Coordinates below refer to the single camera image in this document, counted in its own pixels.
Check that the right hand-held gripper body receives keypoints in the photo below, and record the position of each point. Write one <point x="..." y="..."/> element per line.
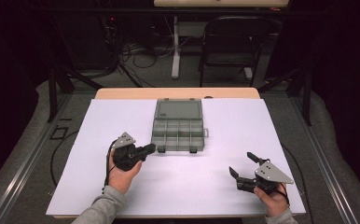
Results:
<point x="270" y="174"/>

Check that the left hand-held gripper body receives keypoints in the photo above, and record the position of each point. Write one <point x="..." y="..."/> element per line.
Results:
<point x="127" y="157"/>

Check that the grey transparent organizer box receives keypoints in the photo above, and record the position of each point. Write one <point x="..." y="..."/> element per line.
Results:
<point x="178" y="133"/>

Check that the person's left hand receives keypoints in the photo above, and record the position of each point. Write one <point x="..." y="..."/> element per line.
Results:
<point x="122" y="180"/>

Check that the person's right hand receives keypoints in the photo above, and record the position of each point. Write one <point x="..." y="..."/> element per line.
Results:
<point x="274" y="203"/>

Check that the white table cover sheet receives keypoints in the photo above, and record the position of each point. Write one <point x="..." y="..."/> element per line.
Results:
<point x="184" y="183"/>

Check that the wooden table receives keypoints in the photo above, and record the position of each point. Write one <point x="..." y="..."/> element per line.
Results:
<point x="175" y="93"/>

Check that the black metal stand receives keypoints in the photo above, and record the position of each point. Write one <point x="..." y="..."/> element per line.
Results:
<point x="307" y="96"/>
<point x="53" y="93"/>

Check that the black folding chair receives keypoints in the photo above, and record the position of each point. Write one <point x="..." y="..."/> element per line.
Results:
<point x="231" y="60"/>

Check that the desk with white legs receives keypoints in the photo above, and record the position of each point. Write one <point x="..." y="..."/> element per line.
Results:
<point x="220" y="3"/>

